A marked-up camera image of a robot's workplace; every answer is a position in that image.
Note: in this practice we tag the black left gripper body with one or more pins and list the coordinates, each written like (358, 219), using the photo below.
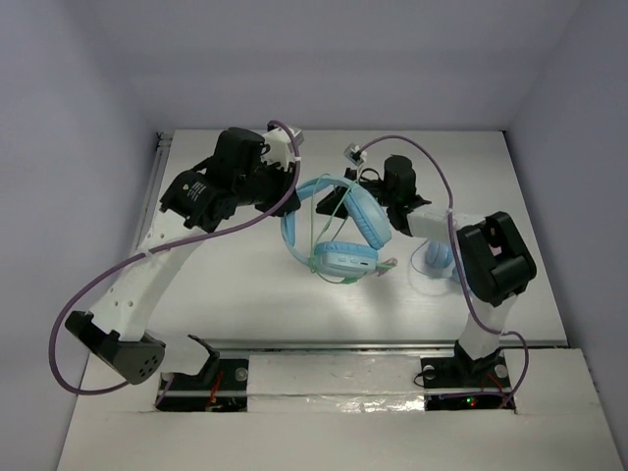
(274, 194)

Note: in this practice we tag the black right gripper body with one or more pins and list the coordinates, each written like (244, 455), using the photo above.
(378, 190)

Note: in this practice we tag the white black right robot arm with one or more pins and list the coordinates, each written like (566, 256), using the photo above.
(487, 253)

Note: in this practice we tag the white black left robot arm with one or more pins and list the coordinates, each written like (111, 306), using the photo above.
(110, 315)

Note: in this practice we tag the white front board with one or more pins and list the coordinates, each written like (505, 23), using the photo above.
(558, 424)

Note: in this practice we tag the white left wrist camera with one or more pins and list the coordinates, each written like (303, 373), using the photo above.
(280, 153)

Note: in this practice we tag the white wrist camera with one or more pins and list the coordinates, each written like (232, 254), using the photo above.
(280, 153)
(355, 155)

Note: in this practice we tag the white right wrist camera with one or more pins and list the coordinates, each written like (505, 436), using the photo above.
(355, 155)

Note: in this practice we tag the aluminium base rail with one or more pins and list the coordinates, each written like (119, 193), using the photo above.
(336, 345)

